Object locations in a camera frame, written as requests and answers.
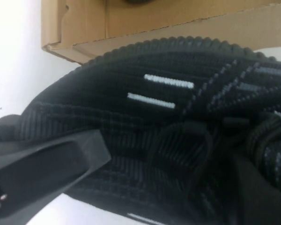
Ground brown cardboard shoe box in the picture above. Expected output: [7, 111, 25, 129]
[41, 0, 281, 66]

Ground black knit sneaker white stripes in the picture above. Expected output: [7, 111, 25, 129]
[0, 35, 281, 225]

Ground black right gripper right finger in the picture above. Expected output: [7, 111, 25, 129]
[233, 152, 281, 225]

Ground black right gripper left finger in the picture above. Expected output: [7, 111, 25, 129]
[0, 130, 111, 222]

